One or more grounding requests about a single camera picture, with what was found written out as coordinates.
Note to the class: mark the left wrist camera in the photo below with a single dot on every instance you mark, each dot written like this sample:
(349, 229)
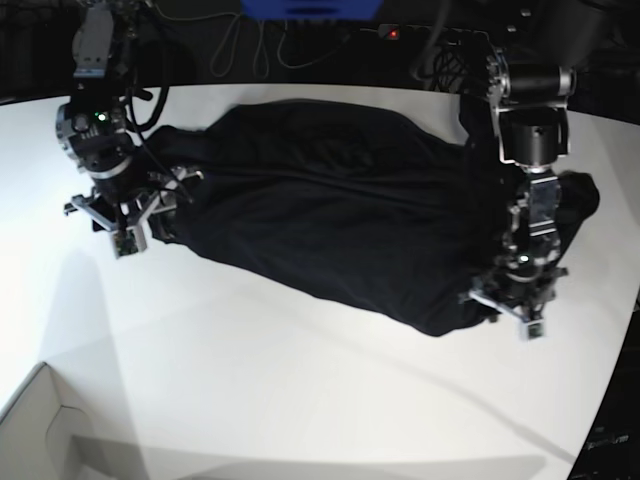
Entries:
(532, 330)

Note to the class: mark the black power strip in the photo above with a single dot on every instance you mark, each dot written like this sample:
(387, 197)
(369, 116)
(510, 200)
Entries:
(393, 31)

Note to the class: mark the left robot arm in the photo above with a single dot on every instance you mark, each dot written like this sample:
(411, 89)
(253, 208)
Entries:
(529, 83)

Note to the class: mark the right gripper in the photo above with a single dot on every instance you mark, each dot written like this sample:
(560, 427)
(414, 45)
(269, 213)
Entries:
(151, 205)

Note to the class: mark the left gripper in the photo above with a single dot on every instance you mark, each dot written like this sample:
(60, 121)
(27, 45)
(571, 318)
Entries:
(521, 293)

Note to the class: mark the white cardboard box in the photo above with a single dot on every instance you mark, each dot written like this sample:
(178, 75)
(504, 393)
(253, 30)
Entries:
(44, 438)

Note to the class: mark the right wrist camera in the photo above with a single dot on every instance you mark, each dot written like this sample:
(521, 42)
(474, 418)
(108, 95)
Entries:
(129, 242)

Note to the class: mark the blue plastic bin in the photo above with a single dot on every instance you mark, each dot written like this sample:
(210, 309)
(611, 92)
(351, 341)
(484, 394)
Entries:
(311, 9)

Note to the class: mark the black t-shirt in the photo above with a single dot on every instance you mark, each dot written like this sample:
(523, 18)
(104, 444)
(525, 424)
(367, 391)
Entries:
(347, 203)

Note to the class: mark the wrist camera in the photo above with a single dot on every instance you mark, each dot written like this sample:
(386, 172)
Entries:
(532, 330)
(129, 242)

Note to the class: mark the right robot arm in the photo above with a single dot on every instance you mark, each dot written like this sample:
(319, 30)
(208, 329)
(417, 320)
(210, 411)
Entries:
(101, 128)

